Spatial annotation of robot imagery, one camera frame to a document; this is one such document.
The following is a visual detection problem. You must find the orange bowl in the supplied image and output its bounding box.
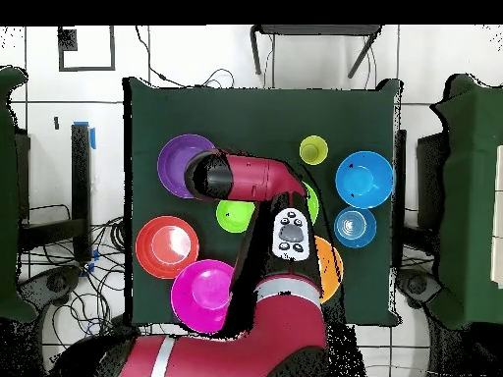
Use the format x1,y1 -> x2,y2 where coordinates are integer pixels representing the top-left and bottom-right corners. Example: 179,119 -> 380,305
313,235 -> 345,304

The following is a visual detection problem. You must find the white box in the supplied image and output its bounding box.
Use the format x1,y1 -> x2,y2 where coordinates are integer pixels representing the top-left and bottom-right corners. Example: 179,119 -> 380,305
489,143 -> 503,291

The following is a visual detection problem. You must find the purple bowl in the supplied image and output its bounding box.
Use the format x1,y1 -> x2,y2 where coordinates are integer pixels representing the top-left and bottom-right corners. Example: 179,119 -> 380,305
156,134 -> 218,199

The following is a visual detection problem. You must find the black metal frame stool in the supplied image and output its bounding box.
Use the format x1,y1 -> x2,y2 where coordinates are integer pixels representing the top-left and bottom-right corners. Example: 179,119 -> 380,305
250,24 -> 384,79

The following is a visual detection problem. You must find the dark green tablecloth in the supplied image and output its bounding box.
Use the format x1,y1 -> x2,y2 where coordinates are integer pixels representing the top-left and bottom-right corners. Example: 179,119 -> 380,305
122,76 -> 402,329

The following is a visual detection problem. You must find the small green bowl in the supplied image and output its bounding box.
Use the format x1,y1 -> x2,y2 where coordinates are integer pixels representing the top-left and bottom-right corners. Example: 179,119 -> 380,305
215,198 -> 256,235

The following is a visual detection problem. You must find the black stand with blue tape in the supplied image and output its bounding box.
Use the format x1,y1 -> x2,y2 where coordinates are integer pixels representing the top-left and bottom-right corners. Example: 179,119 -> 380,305
19,121 -> 97,263

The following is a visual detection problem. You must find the large light blue bowl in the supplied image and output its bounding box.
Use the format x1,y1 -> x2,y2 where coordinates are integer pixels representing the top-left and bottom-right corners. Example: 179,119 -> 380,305
334,150 -> 395,210

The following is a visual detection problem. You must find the yellow cup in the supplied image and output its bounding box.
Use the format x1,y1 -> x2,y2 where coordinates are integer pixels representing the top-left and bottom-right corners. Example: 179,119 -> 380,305
299,135 -> 330,166

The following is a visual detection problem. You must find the black cable tangle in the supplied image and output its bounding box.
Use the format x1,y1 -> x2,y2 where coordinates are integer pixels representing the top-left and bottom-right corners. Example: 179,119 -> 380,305
17,203 -> 127,339

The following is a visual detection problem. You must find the large green bowl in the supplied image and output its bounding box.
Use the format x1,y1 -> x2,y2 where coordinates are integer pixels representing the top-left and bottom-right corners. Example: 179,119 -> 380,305
302,181 -> 320,226

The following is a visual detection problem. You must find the grey chair base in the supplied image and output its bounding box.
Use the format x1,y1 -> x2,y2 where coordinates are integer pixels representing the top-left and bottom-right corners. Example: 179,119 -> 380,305
395,268 -> 443,309
18,264 -> 83,311

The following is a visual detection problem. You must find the red bowl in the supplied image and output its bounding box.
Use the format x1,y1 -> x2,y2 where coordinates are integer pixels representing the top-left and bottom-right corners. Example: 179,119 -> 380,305
135,215 -> 200,281

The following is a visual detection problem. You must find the pink bowl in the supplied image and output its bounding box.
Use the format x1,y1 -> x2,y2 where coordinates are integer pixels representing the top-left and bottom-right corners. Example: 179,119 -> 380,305
170,258 -> 237,335

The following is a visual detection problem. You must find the low ribbed blue bowl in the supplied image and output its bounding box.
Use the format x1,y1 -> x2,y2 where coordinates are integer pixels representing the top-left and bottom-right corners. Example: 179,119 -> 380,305
333,205 -> 377,249

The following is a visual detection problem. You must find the green cloth covered table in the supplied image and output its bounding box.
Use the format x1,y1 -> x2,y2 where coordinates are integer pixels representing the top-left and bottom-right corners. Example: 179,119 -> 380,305
429,73 -> 503,330
0,65 -> 38,324

